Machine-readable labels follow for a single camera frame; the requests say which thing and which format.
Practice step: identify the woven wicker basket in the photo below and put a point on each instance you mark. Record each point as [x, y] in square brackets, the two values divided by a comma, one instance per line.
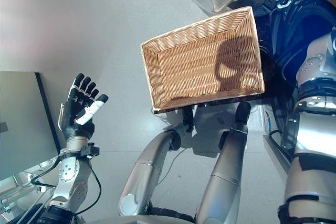
[197, 64]

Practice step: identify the grey cabinet with dark edge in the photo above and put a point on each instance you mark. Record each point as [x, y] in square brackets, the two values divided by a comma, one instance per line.
[21, 116]

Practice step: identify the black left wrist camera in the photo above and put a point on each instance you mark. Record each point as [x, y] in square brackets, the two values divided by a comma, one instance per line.
[90, 150]

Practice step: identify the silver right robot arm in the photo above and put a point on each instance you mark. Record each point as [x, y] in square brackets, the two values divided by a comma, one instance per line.
[309, 142]

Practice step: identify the silver left robot leg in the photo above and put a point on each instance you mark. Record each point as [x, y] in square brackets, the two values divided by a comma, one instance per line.
[141, 176]

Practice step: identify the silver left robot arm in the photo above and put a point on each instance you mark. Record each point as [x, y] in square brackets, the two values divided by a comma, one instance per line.
[68, 171]

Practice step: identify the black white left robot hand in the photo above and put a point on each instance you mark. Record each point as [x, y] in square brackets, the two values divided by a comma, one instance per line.
[76, 113]

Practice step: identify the grey front-load washing machine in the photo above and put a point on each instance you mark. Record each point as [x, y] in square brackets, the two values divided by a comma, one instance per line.
[288, 24]

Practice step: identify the silver robot leg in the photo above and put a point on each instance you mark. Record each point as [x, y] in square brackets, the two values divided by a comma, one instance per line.
[225, 176]
[141, 176]

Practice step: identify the silver right robot leg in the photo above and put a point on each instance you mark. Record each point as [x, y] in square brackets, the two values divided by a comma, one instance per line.
[225, 176]

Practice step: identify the silver metal frame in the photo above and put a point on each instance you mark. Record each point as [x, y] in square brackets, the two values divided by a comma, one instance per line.
[15, 197]

